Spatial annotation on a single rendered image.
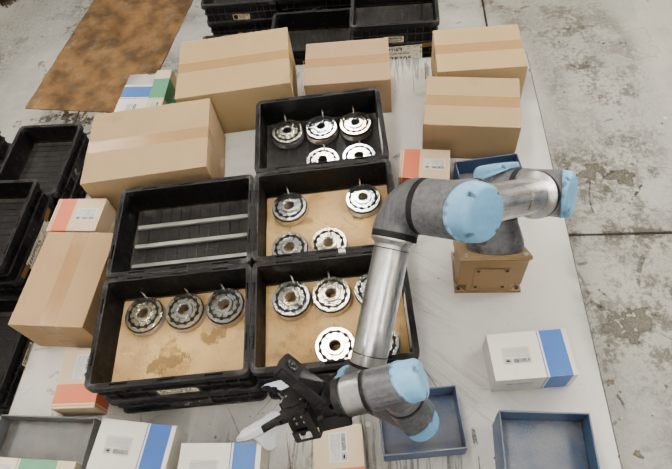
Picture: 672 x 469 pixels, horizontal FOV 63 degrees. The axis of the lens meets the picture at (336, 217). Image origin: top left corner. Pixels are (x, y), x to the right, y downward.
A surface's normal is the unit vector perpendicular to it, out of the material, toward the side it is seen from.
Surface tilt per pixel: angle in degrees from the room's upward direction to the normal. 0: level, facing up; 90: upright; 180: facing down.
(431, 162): 0
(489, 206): 60
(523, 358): 0
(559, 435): 0
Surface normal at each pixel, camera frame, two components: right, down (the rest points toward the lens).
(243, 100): 0.08, 0.82
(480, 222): 0.63, 0.12
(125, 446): -0.11, -0.55
